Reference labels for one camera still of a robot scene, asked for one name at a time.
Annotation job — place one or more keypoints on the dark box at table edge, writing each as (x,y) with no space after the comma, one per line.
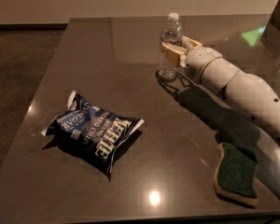
(272,28)

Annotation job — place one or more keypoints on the clear plastic water bottle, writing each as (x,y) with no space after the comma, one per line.
(170,47)

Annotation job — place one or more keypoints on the blue potato chip bag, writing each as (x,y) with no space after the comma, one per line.
(97,133)

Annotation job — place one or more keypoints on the green yellow sponge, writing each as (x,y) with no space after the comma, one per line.
(235,173)

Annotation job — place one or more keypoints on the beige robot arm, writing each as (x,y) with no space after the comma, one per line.
(248,94)

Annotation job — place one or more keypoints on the grey beige gripper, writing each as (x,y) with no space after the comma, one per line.
(196,62)

